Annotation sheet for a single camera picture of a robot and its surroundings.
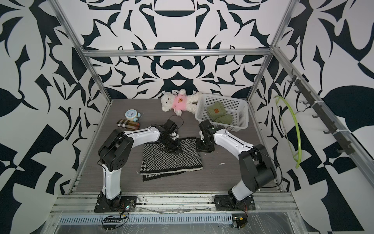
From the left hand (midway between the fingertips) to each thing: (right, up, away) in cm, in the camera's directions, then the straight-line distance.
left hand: (182, 150), depth 91 cm
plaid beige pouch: (-37, +15, +11) cm, 42 cm away
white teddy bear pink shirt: (-2, +31, +17) cm, 36 cm away
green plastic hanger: (+52, +2, -24) cm, 57 cm away
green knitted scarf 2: (+30, +19, +11) cm, 38 cm away
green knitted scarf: (+23, +25, +11) cm, 36 cm away
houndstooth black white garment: (-15, -6, -6) cm, 17 cm away
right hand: (+10, +3, -3) cm, 11 cm away
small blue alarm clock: (-36, +22, +14) cm, 45 cm away
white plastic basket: (+37, +23, +20) cm, 48 cm away
